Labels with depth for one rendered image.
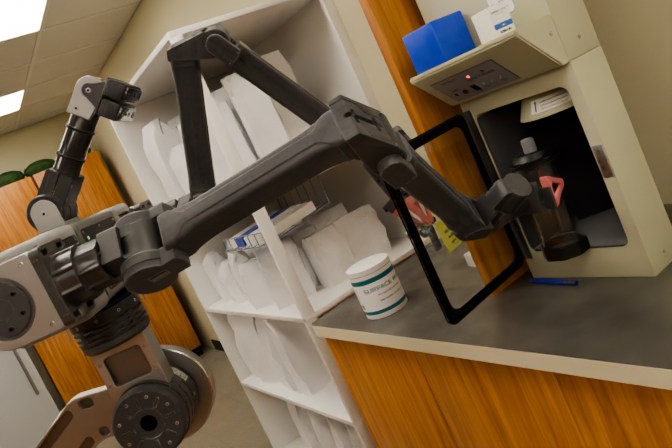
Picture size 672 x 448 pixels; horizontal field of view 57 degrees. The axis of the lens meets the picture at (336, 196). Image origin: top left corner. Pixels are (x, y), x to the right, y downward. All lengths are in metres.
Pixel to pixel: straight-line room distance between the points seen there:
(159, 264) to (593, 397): 0.82
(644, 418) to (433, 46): 0.81
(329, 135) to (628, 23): 1.05
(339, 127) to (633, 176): 0.73
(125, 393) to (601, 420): 0.89
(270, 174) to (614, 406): 0.76
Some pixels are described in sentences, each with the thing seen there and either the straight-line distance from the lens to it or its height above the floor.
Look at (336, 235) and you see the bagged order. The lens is 2.36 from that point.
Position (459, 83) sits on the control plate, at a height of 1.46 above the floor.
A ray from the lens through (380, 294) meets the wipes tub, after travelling 1.73.
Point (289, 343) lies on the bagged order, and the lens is 2.60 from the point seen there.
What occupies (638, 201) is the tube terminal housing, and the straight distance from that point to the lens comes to 1.39.
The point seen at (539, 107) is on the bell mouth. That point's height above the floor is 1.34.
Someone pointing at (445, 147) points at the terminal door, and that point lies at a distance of 1.42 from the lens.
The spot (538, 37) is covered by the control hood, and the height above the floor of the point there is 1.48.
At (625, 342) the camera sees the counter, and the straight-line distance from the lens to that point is 1.20.
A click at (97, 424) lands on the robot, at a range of 1.42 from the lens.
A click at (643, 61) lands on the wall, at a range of 1.73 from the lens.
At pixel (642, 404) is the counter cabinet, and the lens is 1.23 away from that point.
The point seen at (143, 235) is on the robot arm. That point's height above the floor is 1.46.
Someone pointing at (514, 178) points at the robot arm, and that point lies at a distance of 1.23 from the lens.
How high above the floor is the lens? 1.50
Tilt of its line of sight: 7 degrees down
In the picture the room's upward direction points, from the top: 25 degrees counter-clockwise
